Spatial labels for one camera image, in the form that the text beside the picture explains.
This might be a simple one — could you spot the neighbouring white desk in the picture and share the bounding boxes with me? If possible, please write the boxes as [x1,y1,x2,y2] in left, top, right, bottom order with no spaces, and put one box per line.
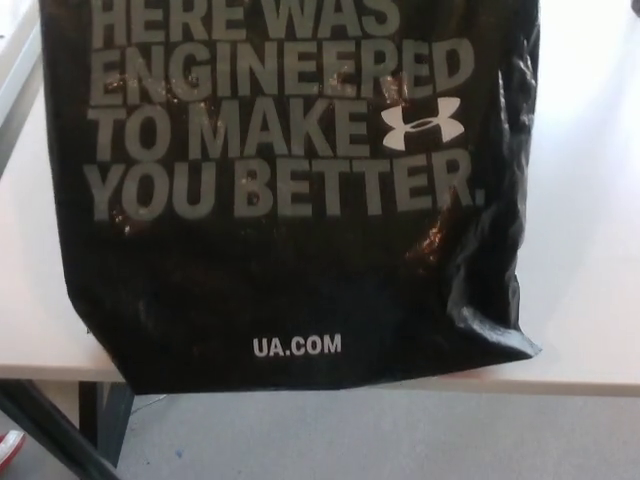
[0,0,46,176]

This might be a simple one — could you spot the red shoe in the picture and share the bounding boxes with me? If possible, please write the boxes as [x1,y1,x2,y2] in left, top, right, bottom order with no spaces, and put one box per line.
[0,429,26,466]

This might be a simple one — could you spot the black printed plastic shopping bag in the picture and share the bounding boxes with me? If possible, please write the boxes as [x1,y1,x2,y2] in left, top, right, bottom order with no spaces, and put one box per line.
[42,0,546,396]

